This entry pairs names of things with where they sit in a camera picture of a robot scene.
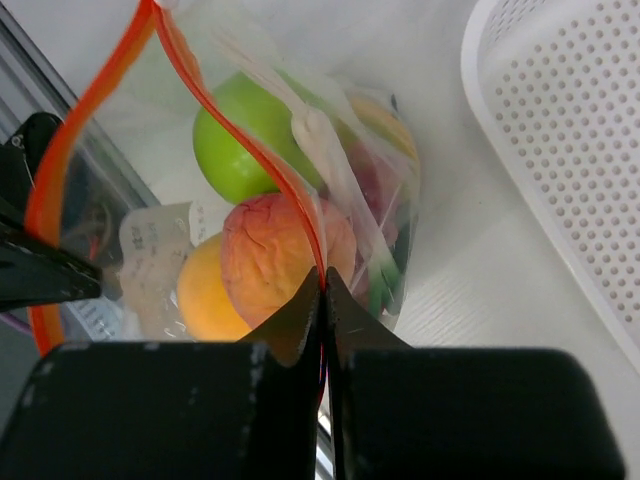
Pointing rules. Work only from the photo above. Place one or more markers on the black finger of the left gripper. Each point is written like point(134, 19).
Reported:
point(32, 272)

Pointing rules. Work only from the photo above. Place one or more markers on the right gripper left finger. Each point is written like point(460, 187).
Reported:
point(175, 410)

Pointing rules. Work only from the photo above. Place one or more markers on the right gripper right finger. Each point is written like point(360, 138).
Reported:
point(402, 412)

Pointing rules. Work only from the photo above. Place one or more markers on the orange fruit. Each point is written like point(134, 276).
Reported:
point(203, 302)

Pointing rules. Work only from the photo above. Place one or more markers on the green leafy vegetable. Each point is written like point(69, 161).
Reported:
point(386, 288)

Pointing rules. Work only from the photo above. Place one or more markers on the red peach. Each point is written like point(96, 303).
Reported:
point(265, 256)

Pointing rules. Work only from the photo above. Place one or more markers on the clear orange zip top bag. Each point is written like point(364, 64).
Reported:
point(311, 55)

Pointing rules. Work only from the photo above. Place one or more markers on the red grape bunch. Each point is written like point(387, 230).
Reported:
point(380, 187)

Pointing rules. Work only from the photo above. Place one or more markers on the green apple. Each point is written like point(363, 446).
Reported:
point(227, 166)

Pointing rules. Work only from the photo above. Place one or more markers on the yellow pear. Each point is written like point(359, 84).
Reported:
point(385, 124)

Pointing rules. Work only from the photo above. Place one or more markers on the white perforated plastic basket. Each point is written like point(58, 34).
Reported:
point(554, 86)

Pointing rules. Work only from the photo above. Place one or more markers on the aluminium rail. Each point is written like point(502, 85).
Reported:
point(30, 84)

